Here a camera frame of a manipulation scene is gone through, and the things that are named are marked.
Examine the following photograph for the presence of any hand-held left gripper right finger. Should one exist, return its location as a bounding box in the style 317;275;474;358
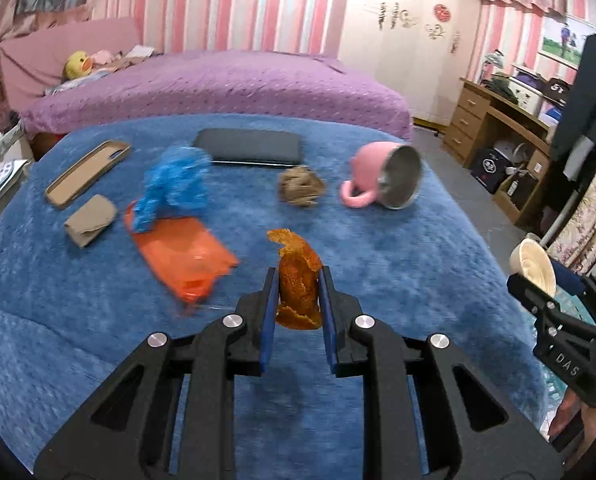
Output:
319;265;564;480

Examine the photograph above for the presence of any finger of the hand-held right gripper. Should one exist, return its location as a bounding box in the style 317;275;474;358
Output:
552;259;596;331
507;272;596;343

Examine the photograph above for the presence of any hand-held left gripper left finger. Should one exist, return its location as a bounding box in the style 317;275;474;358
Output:
34;266;279;480

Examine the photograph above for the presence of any white round lid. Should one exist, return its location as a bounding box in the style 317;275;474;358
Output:
509;238;558;297

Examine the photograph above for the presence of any orange peel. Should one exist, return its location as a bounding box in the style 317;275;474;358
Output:
267;229;323;331

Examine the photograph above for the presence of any orange plastic bag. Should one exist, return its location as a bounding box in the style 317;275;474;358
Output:
124;202;239;306

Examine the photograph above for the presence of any brown paper ball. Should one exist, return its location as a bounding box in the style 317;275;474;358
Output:
278;166;326;207

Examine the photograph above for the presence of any blue plastic bag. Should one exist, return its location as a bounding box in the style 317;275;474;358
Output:
130;146;213;233

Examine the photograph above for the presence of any cardboard tube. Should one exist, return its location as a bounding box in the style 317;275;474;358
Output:
64;194;118;248

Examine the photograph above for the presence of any person's right hand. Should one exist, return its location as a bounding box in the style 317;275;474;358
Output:
548;391;596;450

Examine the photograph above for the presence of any floral curtain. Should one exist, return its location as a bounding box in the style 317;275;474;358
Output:
548;130;596;276

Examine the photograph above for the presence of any blue plush blanket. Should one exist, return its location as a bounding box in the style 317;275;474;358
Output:
0;112;551;476

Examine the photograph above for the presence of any white fan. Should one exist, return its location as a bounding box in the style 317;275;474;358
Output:
498;141;529;166

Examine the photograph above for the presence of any pink mug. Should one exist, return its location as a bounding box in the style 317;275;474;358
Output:
340;141;423;210

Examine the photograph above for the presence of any black wallet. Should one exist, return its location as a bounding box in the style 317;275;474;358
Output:
193;128;303;167

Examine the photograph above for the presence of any dark hanging garment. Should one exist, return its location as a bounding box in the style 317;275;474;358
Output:
550;34;596;161

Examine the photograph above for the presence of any black bag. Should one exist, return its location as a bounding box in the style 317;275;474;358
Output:
545;77;571;106

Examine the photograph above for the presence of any wooden desk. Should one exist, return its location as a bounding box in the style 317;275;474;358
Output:
443;77;554;226

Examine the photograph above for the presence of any white storage box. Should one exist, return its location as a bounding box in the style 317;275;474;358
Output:
508;75;546;111

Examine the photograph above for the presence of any dark clothes pile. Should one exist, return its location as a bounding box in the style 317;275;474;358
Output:
485;75;519;101

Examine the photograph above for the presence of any desk lamp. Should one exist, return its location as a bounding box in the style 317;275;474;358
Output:
482;50;505;81

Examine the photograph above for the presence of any small framed couple photo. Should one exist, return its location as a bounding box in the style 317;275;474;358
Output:
537;17;596;68

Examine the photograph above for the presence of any tan phone case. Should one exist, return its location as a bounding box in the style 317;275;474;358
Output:
45;140;132;210

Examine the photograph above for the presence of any bed with purple bedspread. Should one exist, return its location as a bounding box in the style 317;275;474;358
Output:
20;50;413;141

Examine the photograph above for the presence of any white wardrobe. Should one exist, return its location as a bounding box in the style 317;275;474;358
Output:
338;0;481;126

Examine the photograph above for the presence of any yellow duck plush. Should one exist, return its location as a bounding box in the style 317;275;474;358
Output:
62;51;93;81

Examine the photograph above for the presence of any pink covered headboard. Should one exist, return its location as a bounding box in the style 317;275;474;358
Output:
0;16;143;111

